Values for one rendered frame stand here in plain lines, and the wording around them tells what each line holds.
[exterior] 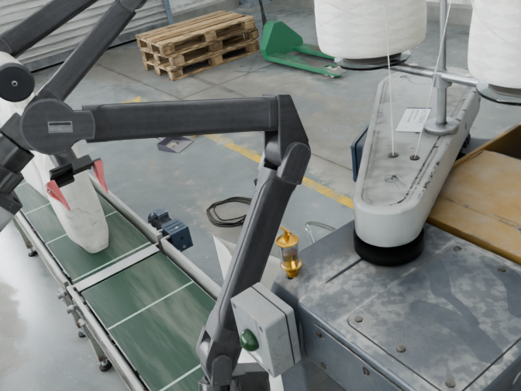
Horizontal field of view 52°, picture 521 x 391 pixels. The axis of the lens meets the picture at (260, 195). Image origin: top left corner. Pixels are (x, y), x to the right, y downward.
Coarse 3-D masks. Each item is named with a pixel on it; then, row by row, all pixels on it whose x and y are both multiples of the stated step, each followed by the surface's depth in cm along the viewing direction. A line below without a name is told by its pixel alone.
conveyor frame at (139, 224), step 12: (96, 180) 315; (108, 192) 299; (120, 204) 285; (132, 216) 276; (24, 228) 307; (144, 228) 265; (36, 240) 266; (156, 240) 257; (144, 252) 250; (48, 264) 271; (120, 264) 245; (132, 264) 244; (60, 276) 237; (96, 276) 240; (108, 276) 239; (84, 288) 234
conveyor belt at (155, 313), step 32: (160, 256) 245; (96, 288) 232; (128, 288) 228; (160, 288) 225; (192, 288) 221; (128, 320) 210; (160, 320) 207; (192, 320) 205; (128, 352) 195; (160, 352) 193; (192, 352) 190; (160, 384) 180; (192, 384) 178
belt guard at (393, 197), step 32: (384, 96) 94; (416, 96) 92; (448, 96) 90; (480, 96) 94; (384, 128) 83; (384, 160) 74; (416, 160) 73; (448, 160) 77; (384, 192) 67; (416, 192) 66; (384, 224) 64; (416, 224) 66
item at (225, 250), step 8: (216, 240) 131; (224, 240) 129; (216, 248) 134; (224, 248) 128; (232, 248) 129; (224, 256) 131; (232, 256) 130; (272, 256) 121; (224, 264) 134; (272, 264) 122; (224, 272) 136; (264, 272) 126; (272, 272) 124; (264, 280) 127; (272, 280) 125; (240, 360) 128; (248, 360) 126; (280, 376) 119; (272, 384) 119; (280, 384) 118
